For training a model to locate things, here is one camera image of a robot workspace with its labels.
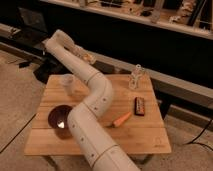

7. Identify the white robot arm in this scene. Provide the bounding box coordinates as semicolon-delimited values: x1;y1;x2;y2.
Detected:
45;30;140;171

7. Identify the clear glass bottle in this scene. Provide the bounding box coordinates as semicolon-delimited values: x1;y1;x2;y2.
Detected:
129;64;145;90

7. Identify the orange carrot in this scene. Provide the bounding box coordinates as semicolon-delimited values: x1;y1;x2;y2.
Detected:
109;112;131;128

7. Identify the dark chocolate bar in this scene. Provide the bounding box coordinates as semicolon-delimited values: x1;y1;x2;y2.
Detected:
135;97;145;116

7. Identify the wooden table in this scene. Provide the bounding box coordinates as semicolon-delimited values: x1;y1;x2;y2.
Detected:
24;74;171;156

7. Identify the black laptop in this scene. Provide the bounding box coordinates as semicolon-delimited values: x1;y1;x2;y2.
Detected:
13;7;48;46

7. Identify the long wooden shelf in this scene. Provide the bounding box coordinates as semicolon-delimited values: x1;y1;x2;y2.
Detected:
40;0;213;40

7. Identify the black cable on floor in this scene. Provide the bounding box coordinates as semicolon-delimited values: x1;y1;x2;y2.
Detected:
182;116;213;152

